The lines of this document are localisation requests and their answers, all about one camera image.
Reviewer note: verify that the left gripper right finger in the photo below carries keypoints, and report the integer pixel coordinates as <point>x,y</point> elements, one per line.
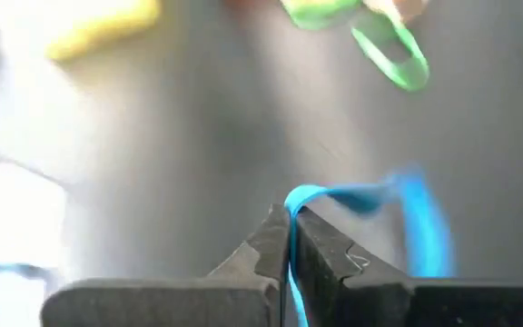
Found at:
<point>379,300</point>

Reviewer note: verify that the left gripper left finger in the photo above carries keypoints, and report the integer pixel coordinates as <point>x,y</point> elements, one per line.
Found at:
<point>175,300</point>

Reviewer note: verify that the green rubber band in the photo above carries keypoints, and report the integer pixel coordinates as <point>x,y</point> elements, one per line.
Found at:
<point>320,13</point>
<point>407,77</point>

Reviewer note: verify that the yellow rubber band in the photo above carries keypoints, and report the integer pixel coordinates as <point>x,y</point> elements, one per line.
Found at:
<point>102,29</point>

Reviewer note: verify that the tan rubber band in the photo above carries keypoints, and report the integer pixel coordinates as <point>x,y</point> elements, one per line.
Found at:
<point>402,6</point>

